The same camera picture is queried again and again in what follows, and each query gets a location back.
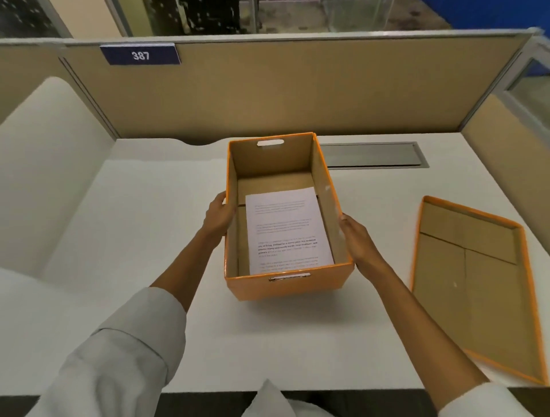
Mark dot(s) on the person's left forearm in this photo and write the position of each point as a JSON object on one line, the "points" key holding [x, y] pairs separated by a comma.
{"points": [[141, 326]]}

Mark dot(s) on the person's left thumb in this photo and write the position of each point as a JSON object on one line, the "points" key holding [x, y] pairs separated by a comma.
{"points": [[229, 220]]}

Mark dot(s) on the orange cardboard storage box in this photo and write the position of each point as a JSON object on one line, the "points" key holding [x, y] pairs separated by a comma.
{"points": [[326, 202]]}

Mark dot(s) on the white curved side divider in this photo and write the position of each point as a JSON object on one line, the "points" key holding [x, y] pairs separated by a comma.
{"points": [[47, 172]]}

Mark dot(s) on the orange cardboard box lid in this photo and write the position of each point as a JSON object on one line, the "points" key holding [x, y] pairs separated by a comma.
{"points": [[472, 283]]}

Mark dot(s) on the person's white shirt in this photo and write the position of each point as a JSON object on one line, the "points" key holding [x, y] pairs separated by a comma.
{"points": [[275, 404]]}

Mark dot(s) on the beige glazed side partition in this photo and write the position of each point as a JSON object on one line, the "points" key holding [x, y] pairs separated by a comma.
{"points": [[511, 141]]}

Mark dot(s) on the person's right forearm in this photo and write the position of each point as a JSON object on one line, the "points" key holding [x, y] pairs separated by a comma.
{"points": [[429, 343]]}

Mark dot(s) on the person's left hand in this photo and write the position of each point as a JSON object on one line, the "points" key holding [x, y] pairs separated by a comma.
{"points": [[217, 221]]}

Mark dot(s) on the clear plastic container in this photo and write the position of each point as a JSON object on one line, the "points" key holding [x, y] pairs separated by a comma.
{"points": [[359, 15]]}

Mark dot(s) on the person's right thumb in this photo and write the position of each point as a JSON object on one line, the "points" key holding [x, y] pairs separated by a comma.
{"points": [[347, 225]]}

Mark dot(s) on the beige desk partition panel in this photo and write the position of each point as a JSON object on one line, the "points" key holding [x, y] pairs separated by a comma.
{"points": [[300, 90]]}

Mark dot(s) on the blue number plate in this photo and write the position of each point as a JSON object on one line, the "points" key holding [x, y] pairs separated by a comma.
{"points": [[140, 54]]}

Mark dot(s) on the white printed paper sheet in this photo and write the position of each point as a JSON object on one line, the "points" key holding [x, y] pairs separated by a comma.
{"points": [[285, 227]]}

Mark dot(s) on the person's right hand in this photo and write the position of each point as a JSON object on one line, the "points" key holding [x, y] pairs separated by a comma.
{"points": [[361, 247]]}

